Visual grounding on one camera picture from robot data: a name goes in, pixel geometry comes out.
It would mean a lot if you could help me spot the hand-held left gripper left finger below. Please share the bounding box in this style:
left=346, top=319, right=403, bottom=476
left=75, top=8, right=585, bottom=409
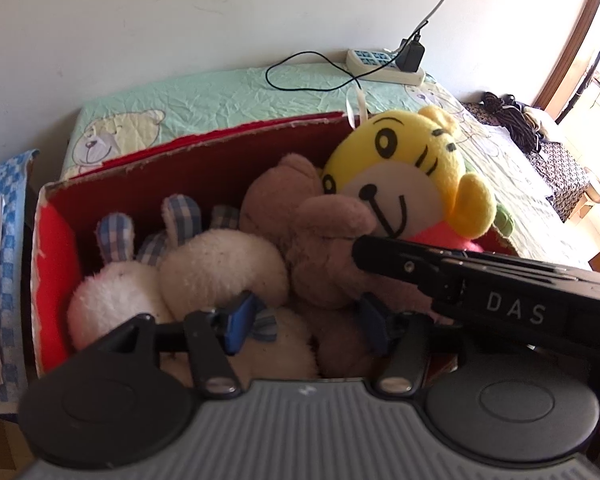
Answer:
left=70, top=290, right=262, bottom=401

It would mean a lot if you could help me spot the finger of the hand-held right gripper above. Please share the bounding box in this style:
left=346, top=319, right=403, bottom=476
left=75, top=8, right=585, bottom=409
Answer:
left=351, top=236, right=462, bottom=312

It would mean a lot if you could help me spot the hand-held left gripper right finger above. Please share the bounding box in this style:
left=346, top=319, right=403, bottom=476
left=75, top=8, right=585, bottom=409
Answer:
left=356, top=293, right=436, bottom=398

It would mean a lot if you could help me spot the cream plush rabbit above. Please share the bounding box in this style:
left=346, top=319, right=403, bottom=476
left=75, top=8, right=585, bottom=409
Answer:
left=157, top=194, right=323, bottom=381

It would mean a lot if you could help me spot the brown teddy bear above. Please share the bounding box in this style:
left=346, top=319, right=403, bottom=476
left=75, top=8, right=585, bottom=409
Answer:
left=239, top=154, right=461, bottom=378

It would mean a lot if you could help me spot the yellow plush tiger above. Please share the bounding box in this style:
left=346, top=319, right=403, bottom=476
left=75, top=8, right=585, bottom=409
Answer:
left=320, top=86, right=498, bottom=253

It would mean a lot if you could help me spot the white plush rabbit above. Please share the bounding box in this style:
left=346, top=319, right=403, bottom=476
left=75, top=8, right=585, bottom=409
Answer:
left=66, top=212, right=181, bottom=351

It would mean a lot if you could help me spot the red cardboard box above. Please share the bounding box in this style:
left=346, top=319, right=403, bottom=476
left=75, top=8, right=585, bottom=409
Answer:
left=30, top=111, right=521, bottom=378

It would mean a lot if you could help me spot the green bear-print desktop cover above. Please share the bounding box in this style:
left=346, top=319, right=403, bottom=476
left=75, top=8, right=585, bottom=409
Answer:
left=60, top=57, right=593, bottom=271

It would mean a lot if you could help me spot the small pale bowl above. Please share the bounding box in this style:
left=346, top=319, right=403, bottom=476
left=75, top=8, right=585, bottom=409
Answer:
left=582, top=167, right=600, bottom=206

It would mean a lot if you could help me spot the black patterned cloth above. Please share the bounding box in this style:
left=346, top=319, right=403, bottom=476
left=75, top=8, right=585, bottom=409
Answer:
left=462, top=102, right=593, bottom=223

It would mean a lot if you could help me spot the white power strip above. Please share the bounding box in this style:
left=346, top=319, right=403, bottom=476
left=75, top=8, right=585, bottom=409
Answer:
left=346, top=49, right=426, bottom=86

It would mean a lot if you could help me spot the black charger adapter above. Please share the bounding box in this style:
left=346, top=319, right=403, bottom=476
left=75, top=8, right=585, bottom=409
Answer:
left=397, top=37, right=425, bottom=73

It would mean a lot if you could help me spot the blue checkered cloth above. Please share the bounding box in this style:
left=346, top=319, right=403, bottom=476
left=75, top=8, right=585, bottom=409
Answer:
left=0, top=149, right=41, bottom=403

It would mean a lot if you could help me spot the black tangled cord bundle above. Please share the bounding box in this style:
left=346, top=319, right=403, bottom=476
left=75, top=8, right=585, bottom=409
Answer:
left=480, top=91, right=546, bottom=153

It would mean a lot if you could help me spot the black cable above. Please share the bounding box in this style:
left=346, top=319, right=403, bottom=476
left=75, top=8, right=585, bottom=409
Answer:
left=266, top=51, right=406, bottom=92

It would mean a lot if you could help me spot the wooden door frame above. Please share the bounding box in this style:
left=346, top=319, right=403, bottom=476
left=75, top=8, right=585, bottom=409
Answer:
left=535, top=0, right=600, bottom=111

